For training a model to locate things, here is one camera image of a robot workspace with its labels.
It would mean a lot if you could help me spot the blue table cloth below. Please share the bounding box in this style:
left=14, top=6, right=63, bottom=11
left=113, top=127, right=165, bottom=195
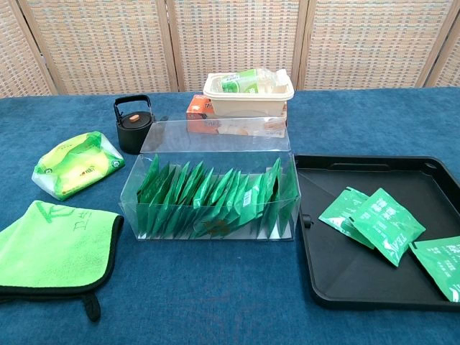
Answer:
left=0, top=86, right=460, bottom=345

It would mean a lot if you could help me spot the clear plastic box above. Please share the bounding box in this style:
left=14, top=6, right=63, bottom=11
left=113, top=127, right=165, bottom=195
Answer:
left=120, top=116, right=301, bottom=242

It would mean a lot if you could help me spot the green white wrapped packet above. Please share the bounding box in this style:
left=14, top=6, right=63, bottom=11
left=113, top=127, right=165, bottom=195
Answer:
left=219, top=70, right=265, bottom=94

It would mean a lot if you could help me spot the green yellow tissue pack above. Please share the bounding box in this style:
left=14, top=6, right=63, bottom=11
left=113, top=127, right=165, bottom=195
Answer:
left=31, top=132, right=126, bottom=201

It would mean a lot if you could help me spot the orange cardboard snack box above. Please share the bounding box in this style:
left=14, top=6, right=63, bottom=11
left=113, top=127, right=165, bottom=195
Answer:
left=185, top=94, right=288, bottom=138

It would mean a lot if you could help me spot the black plastic tray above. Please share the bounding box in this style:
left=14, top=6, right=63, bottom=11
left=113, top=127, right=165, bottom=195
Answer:
left=293, top=154, right=460, bottom=313

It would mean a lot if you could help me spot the black cast iron kettle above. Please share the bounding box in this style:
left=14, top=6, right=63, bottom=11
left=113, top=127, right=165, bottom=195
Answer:
left=113, top=94, right=170, bottom=155

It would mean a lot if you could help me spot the cream plastic tub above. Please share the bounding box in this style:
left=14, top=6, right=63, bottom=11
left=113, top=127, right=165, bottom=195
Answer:
left=203, top=71, right=295, bottom=118

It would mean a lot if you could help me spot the woven wicker folding screen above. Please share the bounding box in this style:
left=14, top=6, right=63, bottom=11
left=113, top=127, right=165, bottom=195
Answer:
left=0, top=0, right=460, bottom=97

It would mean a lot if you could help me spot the clear plastic wrapped packet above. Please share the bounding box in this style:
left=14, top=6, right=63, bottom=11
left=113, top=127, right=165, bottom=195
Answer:
left=260, top=68, right=290, bottom=95

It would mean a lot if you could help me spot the green cloth with black trim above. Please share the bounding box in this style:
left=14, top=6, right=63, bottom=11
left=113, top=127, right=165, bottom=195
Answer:
left=0, top=200, right=125, bottom=323

